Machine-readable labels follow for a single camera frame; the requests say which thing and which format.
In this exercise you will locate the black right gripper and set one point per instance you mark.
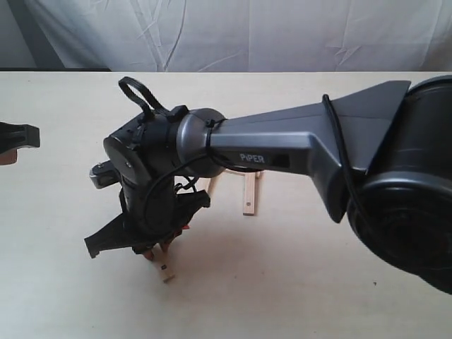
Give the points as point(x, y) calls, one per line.
point(153, 210)

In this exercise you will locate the wooden stick with holes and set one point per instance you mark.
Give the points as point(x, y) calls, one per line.
point(250, 193)
point(165, 271)

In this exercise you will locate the plain wooden stick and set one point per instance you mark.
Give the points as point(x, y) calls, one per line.
point(211, 184)

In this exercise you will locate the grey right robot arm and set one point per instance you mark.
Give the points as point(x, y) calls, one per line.
point(380, 157)

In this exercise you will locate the horizontal wooden stick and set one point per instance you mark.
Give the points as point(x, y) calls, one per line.
point(243, 172)

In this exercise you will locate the white wrinkled backdrop cloth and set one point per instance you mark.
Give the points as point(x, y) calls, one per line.
point(226, 36)

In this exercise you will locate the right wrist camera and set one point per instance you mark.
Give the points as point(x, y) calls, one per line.
point(103, 175)

